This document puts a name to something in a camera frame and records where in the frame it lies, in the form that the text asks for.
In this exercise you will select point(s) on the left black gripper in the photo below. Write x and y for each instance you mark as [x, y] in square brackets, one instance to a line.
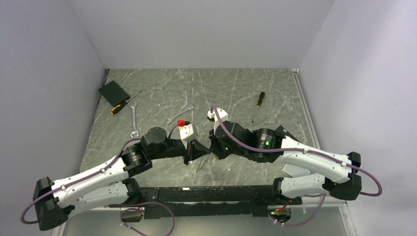
[194, 149]

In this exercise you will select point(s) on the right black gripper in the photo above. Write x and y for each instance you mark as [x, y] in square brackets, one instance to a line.
[214, 147]

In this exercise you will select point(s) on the large metal key ring plate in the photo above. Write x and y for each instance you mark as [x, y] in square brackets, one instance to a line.
[204, 162]

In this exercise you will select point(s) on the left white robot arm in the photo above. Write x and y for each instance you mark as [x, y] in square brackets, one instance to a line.
[112, 182]

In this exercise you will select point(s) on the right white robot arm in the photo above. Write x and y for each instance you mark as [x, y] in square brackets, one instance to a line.
[332, 174]

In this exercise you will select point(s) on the silver combination wrench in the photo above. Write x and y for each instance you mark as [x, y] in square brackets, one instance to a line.
[171, 119]

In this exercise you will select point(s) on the black box right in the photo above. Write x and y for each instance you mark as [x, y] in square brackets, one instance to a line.
[284, 132]

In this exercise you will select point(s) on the black box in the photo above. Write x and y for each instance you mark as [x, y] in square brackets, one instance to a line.
[284, 132]
[113, 93]

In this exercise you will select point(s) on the orange black screwdriver right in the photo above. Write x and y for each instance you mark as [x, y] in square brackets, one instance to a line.
[258, 105]

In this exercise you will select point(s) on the orange black screwdriver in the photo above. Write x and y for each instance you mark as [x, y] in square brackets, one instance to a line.
[258, 105]
[118, 107]

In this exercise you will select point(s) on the silver wrench left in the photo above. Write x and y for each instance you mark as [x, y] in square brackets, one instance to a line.
[134, 133]

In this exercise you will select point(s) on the orange black screwdriver left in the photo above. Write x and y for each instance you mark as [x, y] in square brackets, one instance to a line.
[118, 107]

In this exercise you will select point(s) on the black box left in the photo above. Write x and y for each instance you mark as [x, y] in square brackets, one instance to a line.
[113, 93]

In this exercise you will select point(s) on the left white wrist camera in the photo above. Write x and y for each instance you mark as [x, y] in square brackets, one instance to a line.
[188, 132]

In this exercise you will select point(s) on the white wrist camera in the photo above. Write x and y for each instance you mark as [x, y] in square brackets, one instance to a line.
[188, 132]
[214, 113]

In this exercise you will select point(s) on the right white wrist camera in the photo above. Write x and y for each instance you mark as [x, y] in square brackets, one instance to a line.
[214, 113]

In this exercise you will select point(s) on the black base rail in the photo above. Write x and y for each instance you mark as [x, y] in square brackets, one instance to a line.
[254, 200]

